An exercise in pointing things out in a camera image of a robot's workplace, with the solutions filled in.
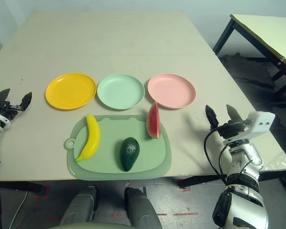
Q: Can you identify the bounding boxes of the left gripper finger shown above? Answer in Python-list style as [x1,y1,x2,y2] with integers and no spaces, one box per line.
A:
[0,88,11,104]
[20,92,33,112]

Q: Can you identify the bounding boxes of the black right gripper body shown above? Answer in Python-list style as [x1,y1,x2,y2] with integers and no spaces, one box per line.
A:
[215,120,250,144]

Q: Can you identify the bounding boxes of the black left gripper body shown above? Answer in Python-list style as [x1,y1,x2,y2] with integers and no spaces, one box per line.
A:
[0,102,22,118]

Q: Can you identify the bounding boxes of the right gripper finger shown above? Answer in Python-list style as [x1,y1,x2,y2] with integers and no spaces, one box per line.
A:
[204,104,219,132]
[225,104,244,124]

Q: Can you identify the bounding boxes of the toy watermelon slice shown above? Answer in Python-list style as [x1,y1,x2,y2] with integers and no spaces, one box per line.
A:
[146,101,162,139]

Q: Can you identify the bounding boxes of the dark green toy avocado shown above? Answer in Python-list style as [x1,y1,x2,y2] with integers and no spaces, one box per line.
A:
[120,137,141,172]

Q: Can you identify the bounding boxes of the yellow plastic plate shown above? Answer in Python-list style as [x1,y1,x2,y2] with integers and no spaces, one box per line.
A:
[45,73,97,110]

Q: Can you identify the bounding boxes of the pink plastic plate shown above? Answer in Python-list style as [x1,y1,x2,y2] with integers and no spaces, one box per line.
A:
[147,73,196,110]

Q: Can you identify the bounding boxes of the clear plastic film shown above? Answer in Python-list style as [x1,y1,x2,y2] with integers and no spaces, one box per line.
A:
[261,150,286,172]

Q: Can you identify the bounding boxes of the black table foot bar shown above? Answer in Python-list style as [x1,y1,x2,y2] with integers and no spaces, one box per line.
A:
[0,181,50,196]
[180,170,286,188]

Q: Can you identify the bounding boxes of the yellow toy banana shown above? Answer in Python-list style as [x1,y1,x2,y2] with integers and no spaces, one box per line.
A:
[75,114,101,163]

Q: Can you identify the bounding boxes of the cream side table black legs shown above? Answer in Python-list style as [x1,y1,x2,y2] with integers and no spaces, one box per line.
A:
[213,13,286,101]

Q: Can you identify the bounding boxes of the red floor tape mark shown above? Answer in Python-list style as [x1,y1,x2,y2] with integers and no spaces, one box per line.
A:
[34,185,51,198]

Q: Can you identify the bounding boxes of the green cutting board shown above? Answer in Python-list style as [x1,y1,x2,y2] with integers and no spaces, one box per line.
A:
[63,114,172,181]

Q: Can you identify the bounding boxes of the mint green plastic plate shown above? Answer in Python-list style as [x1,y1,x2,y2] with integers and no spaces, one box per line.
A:
[97,73,145,110]

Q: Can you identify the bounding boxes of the grey robot left leg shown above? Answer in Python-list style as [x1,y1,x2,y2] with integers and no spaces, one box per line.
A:
[59,186,97,225]

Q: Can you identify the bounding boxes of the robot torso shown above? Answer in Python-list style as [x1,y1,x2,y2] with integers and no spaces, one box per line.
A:
[50,221,134,229]

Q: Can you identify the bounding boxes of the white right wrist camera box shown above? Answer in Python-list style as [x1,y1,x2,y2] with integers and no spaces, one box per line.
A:
[243,111,276,140]

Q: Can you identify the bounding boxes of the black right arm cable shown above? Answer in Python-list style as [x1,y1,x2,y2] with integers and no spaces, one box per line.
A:
[204,125,229,186]
[218,144,228,179]

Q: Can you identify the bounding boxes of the white floor cable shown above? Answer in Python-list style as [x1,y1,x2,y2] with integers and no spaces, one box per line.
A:
[9,190,29,229]

